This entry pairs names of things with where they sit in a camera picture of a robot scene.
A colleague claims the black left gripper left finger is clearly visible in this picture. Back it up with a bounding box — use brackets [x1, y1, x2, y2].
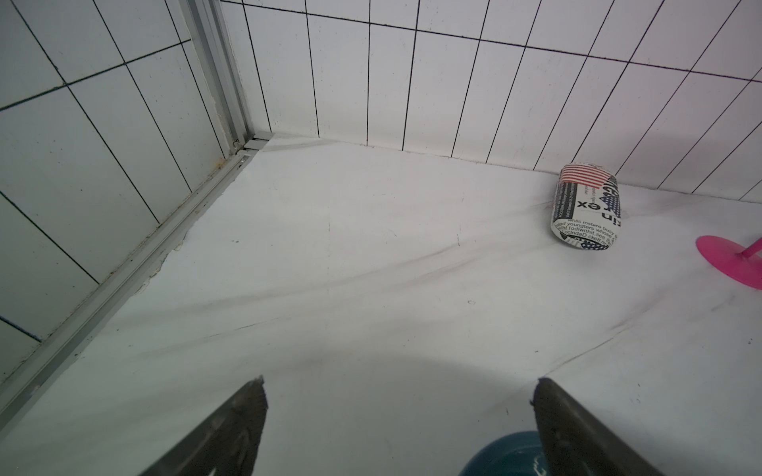
[143, 376, 268, 475]

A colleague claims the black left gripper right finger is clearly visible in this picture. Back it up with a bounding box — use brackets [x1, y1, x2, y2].
[532, 378, 661, 476]

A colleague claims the pink plastic wine glass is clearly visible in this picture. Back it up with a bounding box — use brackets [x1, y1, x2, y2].
[696, 235, 762, 291]

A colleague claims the teal storage box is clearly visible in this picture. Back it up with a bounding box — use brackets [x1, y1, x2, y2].
[460, 432, 551, 476]

